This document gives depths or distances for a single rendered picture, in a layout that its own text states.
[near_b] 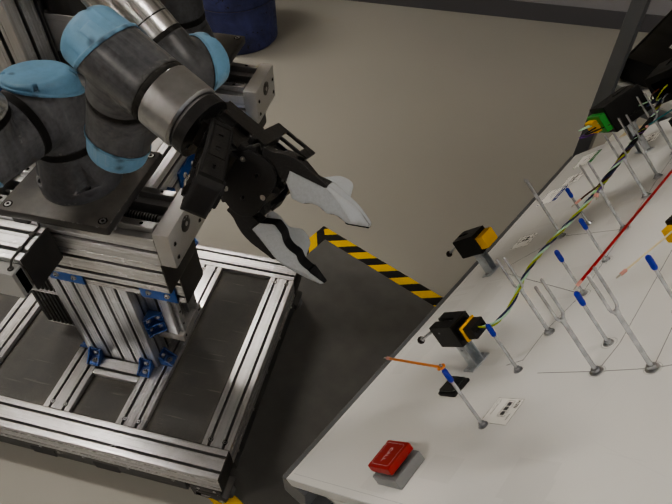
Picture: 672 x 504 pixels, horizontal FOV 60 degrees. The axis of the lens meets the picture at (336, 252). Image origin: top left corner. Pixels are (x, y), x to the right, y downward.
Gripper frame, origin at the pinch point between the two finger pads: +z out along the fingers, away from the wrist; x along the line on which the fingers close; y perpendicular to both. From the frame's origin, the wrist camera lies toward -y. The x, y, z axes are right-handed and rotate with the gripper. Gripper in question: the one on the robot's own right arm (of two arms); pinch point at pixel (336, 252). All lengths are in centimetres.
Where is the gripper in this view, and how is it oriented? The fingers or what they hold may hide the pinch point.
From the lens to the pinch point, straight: 57.8
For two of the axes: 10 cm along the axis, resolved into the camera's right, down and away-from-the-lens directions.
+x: -5.2, 6.6, 5.5
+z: 7.7, 6.4, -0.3
